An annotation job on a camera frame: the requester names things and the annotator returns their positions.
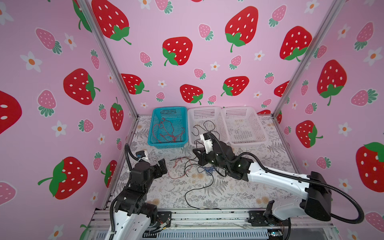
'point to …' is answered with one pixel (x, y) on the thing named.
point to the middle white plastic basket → (206, 119)
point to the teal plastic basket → (178, 116)
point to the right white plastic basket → (244, 126)
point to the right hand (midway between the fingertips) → (192, 150)
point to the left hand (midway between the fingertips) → (157, 161)
